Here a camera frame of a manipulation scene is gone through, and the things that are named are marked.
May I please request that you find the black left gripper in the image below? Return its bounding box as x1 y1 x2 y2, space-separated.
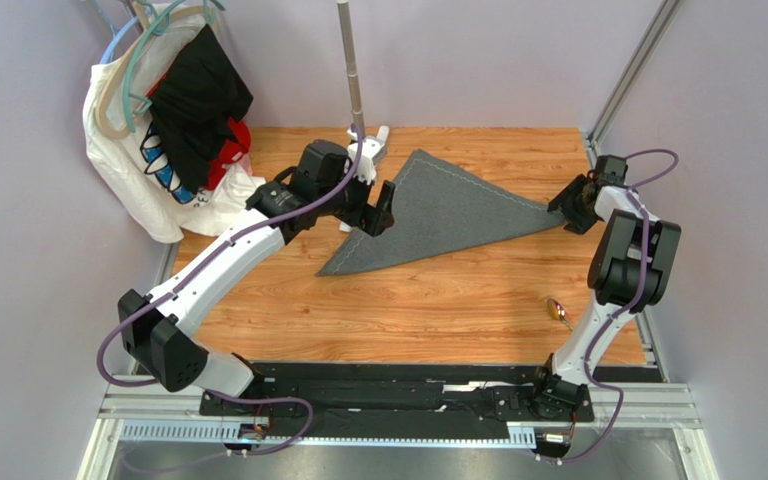
317 163 395 237

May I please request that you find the grey cloth napkin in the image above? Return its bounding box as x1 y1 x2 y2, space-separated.
317 150 564 277

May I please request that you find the iridescent metal spoon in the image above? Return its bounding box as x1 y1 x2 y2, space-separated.
546 298 574 331

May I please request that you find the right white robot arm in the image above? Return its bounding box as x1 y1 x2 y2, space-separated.
529 155 682 420

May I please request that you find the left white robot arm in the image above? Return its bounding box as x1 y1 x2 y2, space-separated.
101 136 395 397

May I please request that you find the white stand base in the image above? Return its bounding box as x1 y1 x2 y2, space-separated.
339 125 390 233

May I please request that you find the red garment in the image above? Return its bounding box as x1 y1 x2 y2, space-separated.
142 71 253 196

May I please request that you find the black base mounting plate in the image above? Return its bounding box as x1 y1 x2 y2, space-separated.
199 362 595 440

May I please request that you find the silver metal stand pole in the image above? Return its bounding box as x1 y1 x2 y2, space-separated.
336 0 365 133

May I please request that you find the black garment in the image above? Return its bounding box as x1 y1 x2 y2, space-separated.
148 26 253 193

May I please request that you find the white T-shirt with print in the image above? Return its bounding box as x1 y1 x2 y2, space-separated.
83 13 272 244

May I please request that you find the teal clothes hanger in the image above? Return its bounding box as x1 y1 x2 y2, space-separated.
113 1 224 133

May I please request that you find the beige clothes hanger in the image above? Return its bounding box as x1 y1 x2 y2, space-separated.
94 1 226 139

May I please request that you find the blue clothes hanger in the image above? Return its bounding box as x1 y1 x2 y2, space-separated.
97 12 140 65

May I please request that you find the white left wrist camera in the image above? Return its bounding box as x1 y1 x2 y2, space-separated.
346 125 390 186

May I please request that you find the aluminium corner post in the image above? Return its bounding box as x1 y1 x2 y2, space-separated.
587 0 684 149

